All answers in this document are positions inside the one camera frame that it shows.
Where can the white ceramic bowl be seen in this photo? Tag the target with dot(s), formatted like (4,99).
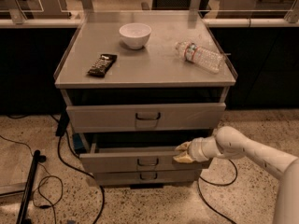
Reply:
(135,35)

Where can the grey drawer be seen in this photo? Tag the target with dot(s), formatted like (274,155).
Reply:
(133,159)
(154,177)
(132,118)

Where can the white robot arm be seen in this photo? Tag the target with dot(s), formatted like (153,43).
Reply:
(229,143)

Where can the black power adapter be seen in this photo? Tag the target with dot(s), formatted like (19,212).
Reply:
(62,124)

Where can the clear plastic water bottle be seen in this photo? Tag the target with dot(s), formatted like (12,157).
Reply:
(206,59)

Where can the grey drawer cabinet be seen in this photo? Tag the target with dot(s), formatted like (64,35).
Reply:
(152,75)

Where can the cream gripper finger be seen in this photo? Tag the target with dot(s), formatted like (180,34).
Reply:
(183,147)
(183,157)

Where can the dark snack bar packet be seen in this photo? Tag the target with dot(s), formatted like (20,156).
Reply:
(102,65)

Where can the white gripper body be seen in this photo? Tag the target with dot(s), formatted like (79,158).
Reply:
(195,149)

